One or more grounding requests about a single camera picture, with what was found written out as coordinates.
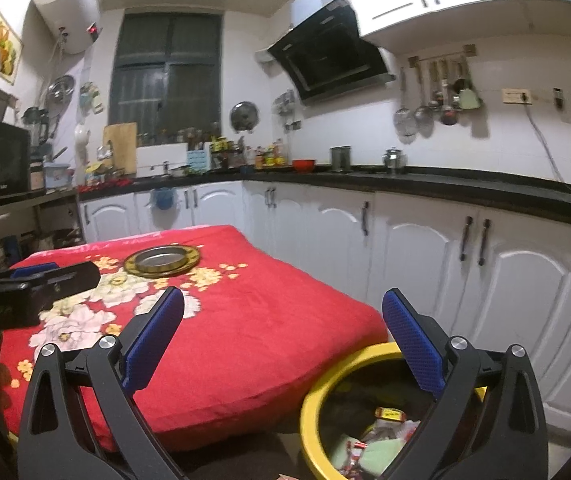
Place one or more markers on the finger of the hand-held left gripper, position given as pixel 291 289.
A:
pixel 77 277
pixel 35 270

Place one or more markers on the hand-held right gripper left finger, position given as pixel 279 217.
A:
pixel 150 342

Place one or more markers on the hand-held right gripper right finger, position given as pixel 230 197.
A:
pixel 413 342

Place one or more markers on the yellow red small packet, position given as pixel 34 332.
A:
pixel 390 414

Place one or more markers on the light green packet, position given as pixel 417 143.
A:
pixel 380 452

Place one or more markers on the yellow-rimmed black trash bin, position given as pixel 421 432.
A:
pixel 309 415

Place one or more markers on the metal kitchen shelf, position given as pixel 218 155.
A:
pixel 40 202

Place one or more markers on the white lower kitchen cabinets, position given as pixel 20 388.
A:
pixel 415 260

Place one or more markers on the gold-rimmed metal plate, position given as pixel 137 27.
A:
pixel 160 259

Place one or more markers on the light blue plastic container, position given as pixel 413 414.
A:
pixel 57 176

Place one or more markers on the red floral blanket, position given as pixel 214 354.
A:
pixel 245 320

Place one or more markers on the blue hanging pouch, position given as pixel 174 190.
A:
pixel 163 199

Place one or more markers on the wooden cutting board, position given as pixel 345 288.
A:
pixel 120 149

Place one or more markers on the blender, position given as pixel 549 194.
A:
pixel 35 127

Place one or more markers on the light blue utensil holder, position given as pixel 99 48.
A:
pixel 199 161

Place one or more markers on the black kitchen countertop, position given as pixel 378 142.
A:
pixel 465 182

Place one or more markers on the metal teapot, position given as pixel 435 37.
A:
pixel 395 161

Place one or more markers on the hanging metal pan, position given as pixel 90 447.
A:
pixel 60 89

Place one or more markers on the spice jar rack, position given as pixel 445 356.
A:
pixel 228 152

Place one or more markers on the metal canister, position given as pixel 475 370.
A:
pixel 341 159

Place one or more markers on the red bowl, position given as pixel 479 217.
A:
pixel 304 165

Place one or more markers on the group of condiment bottles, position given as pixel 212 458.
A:
pixel 271 156

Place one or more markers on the dark kitchen window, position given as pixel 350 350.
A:
pixel 165 70

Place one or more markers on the hanging metal pot lid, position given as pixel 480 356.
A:
pixel 244 116

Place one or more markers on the row of hanging kitchen utensils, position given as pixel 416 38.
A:
pixel 445 105

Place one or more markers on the white water heater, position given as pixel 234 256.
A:
pixel 67 5

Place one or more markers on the black range hood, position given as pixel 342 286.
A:
pixel 330 55

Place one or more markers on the beige wall power outlet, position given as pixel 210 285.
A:
pixel 515 96

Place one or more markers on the black wall hook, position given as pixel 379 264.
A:
pixel 557 98

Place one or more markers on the metal utensil rail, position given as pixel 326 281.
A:
pixel 440 57

